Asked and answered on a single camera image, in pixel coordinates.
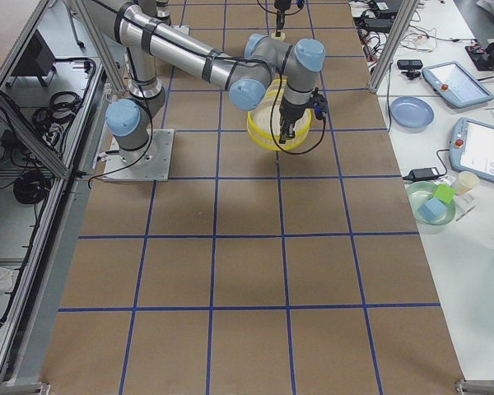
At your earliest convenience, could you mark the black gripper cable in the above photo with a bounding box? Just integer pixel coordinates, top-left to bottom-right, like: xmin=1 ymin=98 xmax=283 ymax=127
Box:
xmin=269 ymin=73 xmax=329 ymax=156

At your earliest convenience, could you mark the teach pendant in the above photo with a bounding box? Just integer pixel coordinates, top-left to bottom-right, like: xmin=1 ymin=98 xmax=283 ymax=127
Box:
xmin=422 ymin=61 xmax=494 ymax=109
xmin=449 ymin=118 xmax=494 ymax=183

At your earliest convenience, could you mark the blue plate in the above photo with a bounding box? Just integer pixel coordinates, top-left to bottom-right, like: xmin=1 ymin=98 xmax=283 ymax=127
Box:
xmin=389 ymin=96 xmax=435 ymax=130

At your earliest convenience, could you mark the blue foam cube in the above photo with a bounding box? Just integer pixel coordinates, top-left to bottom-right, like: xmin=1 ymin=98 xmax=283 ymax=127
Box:
xmin=417 ymin=197 xmax=447 ymax=223

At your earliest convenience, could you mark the aluminium frame post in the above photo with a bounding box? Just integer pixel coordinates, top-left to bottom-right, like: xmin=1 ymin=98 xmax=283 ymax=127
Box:
xmin=368 ymin=0 xmax=419 ymax=94

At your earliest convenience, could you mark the black webcam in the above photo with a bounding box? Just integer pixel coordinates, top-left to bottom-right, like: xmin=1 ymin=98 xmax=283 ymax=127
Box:
xmin=397 ymin=59 xmax=423 ymax=80

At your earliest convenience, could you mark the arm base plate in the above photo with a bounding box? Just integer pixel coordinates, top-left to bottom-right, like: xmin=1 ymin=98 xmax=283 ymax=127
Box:
xmin=102 ymin=129 xmax=175 ymax=182

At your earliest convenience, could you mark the teach pendant far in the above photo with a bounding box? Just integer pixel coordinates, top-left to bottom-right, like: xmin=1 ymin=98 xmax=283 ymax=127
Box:
xmin=422 ymin=61 xmax=494 ymax=109

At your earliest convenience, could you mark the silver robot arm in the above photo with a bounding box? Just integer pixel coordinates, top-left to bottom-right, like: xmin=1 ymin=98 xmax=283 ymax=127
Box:
xmin=85 ymin=1 xmax=328 ymax=141

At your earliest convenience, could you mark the green bowl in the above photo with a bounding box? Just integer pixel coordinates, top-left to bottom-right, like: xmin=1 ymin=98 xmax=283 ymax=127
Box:
xmin=406 ymin=181 xmax=456 ymax=225

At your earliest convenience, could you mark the yellow rimmed steamer layer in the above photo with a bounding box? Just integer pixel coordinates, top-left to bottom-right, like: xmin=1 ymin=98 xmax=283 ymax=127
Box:
xmin=247 ymin=105 xmax=312 ymax=151

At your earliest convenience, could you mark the black power adapter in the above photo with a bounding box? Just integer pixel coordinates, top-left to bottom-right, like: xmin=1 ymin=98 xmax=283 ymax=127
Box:
xmin=403 ymin=167 xmax=441 ymax=183

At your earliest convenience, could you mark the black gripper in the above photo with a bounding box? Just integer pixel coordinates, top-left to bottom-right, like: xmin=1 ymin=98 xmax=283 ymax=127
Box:
xmin=273 ymin=0 xmax=291 ymax=36
xmin=279 ymin=88 xmax=327 ymax=143

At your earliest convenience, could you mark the pale green plate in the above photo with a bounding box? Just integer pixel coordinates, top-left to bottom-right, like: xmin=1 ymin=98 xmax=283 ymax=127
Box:
xmin=271 ymin=32 xmax=286 ymax=41

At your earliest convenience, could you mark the green foam cube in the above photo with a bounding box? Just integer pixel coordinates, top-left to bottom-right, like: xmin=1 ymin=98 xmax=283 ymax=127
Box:
xmin=433 ymin=184 xmax=455 ymax=204

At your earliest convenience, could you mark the paper cup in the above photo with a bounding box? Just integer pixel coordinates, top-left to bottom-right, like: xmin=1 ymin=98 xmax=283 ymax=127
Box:
xmin=452 ymin=171 xmax=480 ymax=196

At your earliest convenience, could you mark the teach pendant near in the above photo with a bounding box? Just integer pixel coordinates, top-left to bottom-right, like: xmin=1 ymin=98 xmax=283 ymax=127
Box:
xmin=449 ymin=118 xmax=494 ymax=183

